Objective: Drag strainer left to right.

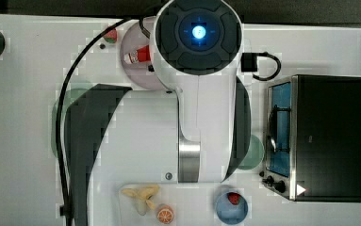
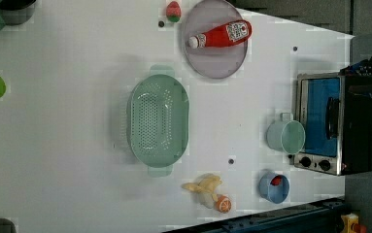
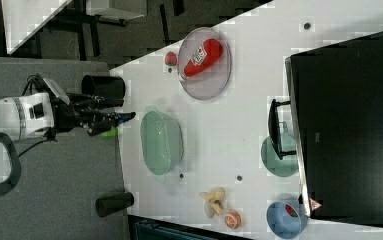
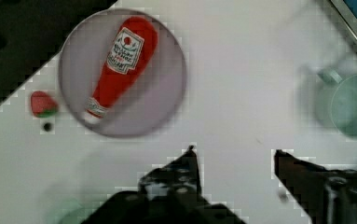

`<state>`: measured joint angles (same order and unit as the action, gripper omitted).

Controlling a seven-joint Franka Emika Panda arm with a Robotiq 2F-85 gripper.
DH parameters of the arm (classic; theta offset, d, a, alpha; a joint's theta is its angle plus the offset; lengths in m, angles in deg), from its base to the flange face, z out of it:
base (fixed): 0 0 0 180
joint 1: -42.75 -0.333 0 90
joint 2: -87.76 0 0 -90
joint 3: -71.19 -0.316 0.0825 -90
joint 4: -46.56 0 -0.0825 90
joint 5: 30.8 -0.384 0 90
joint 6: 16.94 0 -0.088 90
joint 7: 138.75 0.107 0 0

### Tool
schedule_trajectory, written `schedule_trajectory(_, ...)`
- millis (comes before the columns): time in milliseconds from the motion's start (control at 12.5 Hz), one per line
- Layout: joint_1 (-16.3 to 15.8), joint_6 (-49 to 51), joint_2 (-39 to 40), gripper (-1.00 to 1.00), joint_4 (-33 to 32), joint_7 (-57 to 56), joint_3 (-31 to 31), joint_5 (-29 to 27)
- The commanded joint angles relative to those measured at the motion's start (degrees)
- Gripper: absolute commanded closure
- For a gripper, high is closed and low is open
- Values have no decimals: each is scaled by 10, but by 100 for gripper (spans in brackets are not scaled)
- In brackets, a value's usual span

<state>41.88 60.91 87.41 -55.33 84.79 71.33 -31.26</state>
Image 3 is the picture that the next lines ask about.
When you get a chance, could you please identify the clear pink plate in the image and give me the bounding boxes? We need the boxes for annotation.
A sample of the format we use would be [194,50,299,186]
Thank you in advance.
[178,27,231,100]

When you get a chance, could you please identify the blue bowl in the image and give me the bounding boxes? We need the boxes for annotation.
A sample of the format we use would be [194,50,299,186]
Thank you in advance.
[266,200,308,240]

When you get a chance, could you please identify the green strainer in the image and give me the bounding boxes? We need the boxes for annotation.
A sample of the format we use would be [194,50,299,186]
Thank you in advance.
[140,106,184,177]

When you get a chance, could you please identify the black toaster oven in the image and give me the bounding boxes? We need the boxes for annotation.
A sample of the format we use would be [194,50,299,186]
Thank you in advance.
[268,31,383,227]

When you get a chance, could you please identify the black cylinder post upper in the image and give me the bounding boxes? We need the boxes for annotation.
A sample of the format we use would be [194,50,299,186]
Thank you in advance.
[81,75,126,99]

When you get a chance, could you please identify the red ketchup bottle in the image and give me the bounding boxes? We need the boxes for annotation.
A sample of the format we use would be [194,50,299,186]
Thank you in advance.
[180,38,223,80]

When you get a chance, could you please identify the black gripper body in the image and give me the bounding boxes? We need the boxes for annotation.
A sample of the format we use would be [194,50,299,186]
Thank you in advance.
[42,77,95,137]

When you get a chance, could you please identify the toy banana peel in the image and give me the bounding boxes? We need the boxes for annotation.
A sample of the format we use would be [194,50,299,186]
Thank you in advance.
[199,187,225,219]

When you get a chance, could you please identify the toy orange slice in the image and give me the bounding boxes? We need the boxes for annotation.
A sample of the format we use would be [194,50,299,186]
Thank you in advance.
[224,210,242,229]

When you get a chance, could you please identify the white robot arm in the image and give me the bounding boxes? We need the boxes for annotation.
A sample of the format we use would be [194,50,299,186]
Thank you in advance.
[0,74,136,197]

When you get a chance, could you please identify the toy strawberry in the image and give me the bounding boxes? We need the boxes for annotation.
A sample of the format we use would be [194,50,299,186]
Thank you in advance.
[164,51,177,66]

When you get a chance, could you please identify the black cylinder post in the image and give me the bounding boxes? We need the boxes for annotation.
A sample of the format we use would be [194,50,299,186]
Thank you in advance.
[81,75,126,99]
[95,192,134,218]

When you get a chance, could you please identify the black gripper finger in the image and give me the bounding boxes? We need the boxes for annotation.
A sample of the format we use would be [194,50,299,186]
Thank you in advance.
[79,112,136,131]
[68,93,124,108]

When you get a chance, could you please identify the strawberry in blue bowl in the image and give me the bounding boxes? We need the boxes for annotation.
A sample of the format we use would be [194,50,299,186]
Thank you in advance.
[285,204,298,218]

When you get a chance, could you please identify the green marker on edge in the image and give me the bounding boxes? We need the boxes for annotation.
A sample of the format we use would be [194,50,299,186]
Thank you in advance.
[101,128,118,137]

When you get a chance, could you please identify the black cylinder post lower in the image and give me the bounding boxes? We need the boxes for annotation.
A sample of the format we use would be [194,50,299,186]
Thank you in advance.
[95,192,134,218]

